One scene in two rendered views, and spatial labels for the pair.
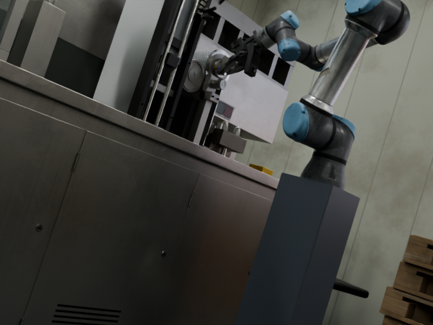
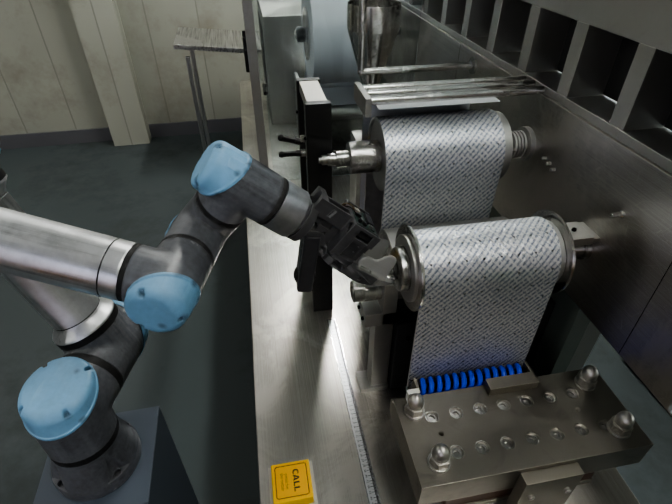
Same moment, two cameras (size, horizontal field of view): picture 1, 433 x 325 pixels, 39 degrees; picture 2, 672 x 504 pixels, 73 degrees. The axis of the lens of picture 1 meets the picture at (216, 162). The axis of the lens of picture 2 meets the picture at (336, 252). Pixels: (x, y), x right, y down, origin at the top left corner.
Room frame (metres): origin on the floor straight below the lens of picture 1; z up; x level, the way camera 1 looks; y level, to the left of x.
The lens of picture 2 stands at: (2.67, -0.44, 1.74)
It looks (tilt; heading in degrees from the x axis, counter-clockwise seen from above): 38 degrees down; 127
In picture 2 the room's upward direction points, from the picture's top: straight up
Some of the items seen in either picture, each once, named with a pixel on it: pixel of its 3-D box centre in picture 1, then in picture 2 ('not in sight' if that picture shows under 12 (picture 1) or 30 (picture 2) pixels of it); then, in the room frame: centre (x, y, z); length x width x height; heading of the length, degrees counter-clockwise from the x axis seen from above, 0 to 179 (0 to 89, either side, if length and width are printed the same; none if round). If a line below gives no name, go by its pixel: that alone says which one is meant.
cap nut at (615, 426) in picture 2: not in sight; (623, 421); (2.79, 0.19, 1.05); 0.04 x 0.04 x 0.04
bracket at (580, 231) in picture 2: not in sight; (576, 232); (2.61, 0.33, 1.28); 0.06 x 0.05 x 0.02; 48
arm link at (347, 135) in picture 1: (334, 137); (70, 405); (2.04, -0.35, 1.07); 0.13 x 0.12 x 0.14; 123
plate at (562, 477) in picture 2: not in sight; (544, 491); (2.73, 0.06, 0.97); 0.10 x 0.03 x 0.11; 48
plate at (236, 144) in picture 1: (199, 134); (513, 430); (2.65, 0.11, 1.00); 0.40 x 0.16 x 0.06; 48
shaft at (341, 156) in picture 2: not in sight; (333, 159); (2.17, 0.21, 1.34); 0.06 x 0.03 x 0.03; 48
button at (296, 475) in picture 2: (260, 169); (292, 483); (2.37, -0.17, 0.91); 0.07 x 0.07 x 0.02; 48
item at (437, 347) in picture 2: (194, 109); (472, 350); (2.54, 0.16, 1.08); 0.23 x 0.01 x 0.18; 48
